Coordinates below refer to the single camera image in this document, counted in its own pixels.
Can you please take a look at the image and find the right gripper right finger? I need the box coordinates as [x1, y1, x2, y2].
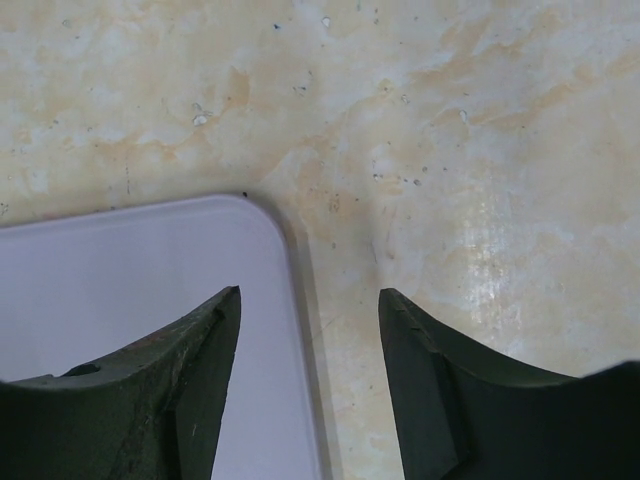
[378, 288, 639, 479]

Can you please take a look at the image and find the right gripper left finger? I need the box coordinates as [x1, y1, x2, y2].
[1, 286, 241, 479]

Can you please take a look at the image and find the lavender plastic tray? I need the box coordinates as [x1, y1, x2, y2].
[1, 195, 331, 479]

